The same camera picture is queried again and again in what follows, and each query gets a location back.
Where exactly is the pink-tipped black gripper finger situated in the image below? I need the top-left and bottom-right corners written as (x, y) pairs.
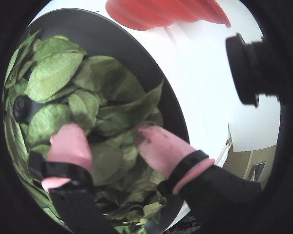
top-left (28, 123), bottom-right (121, 234)
top-left (133, 124), bottom-right (262, 220)

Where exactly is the dark blueberry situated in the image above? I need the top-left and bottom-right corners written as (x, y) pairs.
top-left (12, 95), bottom-right (32, 123)

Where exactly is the pile of green leaves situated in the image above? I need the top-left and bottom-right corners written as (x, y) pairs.
top-left (2, 29), bottom-right (169, 232)

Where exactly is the dark grey round bowl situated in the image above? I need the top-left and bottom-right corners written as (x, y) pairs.
top-left (2, 8), bottom-right (191, 234)

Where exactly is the beige tube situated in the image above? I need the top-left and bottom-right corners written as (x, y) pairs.
top-left (216, 137), bottom-right (232, 167)

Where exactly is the red collapsible silicone cup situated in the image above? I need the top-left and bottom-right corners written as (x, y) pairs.
top-left (105, 0), bottom-right (232, 31)

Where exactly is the black camera module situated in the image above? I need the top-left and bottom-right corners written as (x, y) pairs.
top-left (225, 33), bottom-right (282, 108)

